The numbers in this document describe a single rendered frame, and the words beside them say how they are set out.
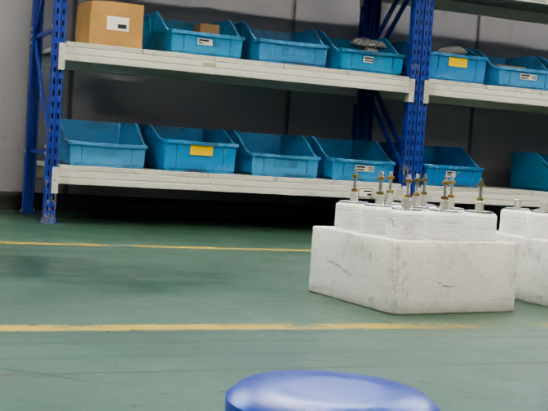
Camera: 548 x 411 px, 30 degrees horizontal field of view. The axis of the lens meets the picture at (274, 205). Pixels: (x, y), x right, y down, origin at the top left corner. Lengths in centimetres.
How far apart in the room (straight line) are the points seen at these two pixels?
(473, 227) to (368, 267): 30
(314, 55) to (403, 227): 250
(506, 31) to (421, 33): 129
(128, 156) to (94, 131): 49
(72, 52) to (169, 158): 64
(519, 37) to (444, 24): 54
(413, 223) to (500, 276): 30
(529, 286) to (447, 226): 44
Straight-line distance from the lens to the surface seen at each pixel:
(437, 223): 261
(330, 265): 272
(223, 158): 476
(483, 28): 632
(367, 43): 524
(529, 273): 296
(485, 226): 269
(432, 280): 255
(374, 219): 263
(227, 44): 482
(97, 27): 465
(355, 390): 20
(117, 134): 512
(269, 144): 537
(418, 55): 519
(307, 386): 20
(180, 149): 469
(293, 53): 490
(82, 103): 532
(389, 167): 516
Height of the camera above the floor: 37
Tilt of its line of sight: 3 degrees down
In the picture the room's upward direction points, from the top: 4 degrees clockwise
